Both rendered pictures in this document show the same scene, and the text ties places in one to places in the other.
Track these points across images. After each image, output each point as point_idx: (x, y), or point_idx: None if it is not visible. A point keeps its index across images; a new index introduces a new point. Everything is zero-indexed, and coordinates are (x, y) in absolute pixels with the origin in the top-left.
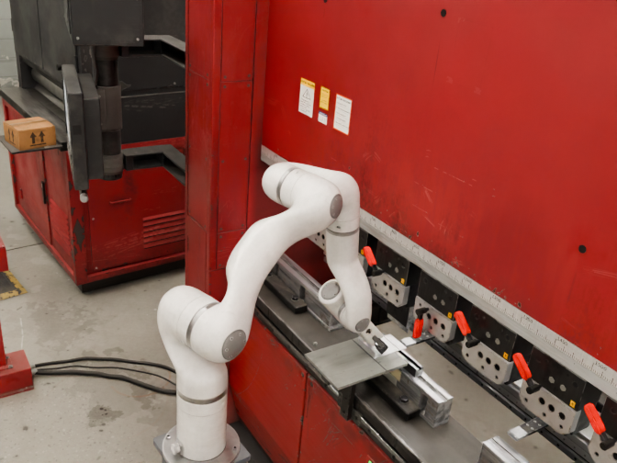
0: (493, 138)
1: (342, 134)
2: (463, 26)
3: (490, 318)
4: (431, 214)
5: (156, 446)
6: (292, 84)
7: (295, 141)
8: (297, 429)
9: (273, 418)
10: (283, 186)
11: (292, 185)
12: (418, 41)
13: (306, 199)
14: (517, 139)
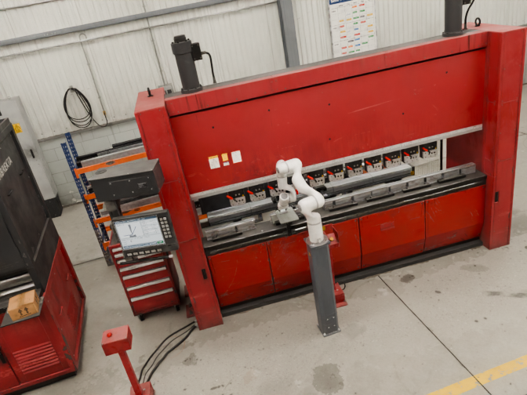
0: (297, 130)
1: (239, 162)
2: (277, 110)
3: (314, 171)
4: (285, 161)
5: (314, 248)
6: (203, 162)
7: (212, 179)
8: (267, 265)
9: (252, 277)
10: (288, 166)
11: (291, 164)
12: (262, 121)
13: (298, 164)
14: (304, 127)
